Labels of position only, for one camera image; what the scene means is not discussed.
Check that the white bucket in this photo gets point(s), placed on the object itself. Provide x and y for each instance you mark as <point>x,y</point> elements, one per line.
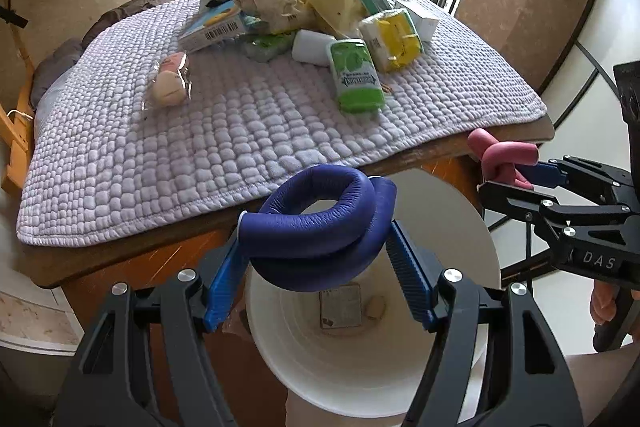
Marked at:
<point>350,372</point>

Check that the wooden table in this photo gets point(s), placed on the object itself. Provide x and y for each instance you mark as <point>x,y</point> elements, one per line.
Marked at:
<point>100,267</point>

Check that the white box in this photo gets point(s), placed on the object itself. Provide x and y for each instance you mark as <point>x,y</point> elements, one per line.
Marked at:
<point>417,19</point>

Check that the light green packet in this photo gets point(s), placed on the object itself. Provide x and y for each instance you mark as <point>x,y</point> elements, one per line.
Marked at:
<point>267,48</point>

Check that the lavender waffle blanket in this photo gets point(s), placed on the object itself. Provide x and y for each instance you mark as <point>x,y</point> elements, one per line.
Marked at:
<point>250,147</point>

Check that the small beige scrap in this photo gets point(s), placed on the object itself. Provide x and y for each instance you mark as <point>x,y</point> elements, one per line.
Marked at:
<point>375,307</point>

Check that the brown duvet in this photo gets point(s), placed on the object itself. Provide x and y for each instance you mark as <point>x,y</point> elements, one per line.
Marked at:
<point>125,12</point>

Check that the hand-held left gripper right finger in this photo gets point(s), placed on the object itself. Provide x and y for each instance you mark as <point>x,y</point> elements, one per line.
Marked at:
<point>410,277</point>

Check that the small grey packet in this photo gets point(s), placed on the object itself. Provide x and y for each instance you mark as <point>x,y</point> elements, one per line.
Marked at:
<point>340,307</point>

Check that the green wet wipes pack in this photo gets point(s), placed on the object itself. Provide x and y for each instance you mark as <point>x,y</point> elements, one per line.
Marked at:
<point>355,77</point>

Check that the blue medicine box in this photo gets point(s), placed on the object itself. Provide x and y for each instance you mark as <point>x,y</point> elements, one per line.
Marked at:
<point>215,27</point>

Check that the person's right hand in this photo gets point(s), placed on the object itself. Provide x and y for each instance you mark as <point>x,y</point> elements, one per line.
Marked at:
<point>602,304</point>

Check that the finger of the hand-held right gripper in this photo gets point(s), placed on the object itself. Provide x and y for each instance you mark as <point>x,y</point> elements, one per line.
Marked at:
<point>515,199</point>
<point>550,173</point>

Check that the pink foam tube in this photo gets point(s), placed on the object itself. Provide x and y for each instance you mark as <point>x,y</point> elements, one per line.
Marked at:
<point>510,153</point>

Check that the white cylindrical container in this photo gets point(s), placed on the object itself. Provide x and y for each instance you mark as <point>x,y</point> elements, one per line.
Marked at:
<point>311,48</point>

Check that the yellow tissue pack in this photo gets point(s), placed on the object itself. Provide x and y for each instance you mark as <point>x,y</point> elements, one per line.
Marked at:
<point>392,39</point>

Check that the blue foam tube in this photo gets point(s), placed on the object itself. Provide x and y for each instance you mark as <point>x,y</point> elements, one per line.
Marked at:
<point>310,262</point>

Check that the pink toy in plastic wrap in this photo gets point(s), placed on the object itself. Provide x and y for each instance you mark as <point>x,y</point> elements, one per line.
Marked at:
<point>167,87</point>

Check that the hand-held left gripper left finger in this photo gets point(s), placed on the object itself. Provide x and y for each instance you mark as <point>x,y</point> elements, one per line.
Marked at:
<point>225,287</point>

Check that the rubber band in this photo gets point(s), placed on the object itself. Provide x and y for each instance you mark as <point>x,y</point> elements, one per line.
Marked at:
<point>386,88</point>

